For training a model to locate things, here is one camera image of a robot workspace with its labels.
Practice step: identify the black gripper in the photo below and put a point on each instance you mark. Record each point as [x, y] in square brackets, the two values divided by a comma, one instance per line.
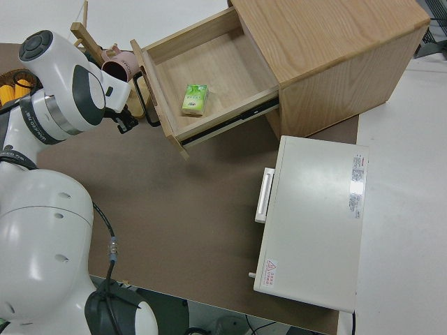
[112, 115]

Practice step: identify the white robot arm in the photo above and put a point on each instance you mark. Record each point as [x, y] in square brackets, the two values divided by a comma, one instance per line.
[42, 227]

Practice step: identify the pink mug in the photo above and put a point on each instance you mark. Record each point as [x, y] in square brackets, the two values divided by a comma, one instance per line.
[120, 66]

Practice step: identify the green tissue pack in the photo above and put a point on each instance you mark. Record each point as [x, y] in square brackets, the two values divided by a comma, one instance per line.
[195, 99]

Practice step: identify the dark blue mug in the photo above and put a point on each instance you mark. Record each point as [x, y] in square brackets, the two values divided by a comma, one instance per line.
[92, 60]

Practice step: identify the wooden mug rack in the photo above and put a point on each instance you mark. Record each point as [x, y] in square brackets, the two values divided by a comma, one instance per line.
[82, 35]

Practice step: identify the brown table mat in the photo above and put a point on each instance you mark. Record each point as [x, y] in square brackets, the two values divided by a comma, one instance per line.
[192, 209]

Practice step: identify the yellow corn cob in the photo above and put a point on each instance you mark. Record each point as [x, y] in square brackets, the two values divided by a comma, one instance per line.
[22, 87]
[7, 95]

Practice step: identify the brown wicker basket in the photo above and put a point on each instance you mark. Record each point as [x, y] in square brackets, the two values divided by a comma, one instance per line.
[7, 77]

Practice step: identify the white toaster oven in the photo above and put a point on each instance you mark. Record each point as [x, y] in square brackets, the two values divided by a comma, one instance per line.
[314, 216]

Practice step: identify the light wooden cabinet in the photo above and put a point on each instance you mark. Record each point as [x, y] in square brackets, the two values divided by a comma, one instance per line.
[331, 52]

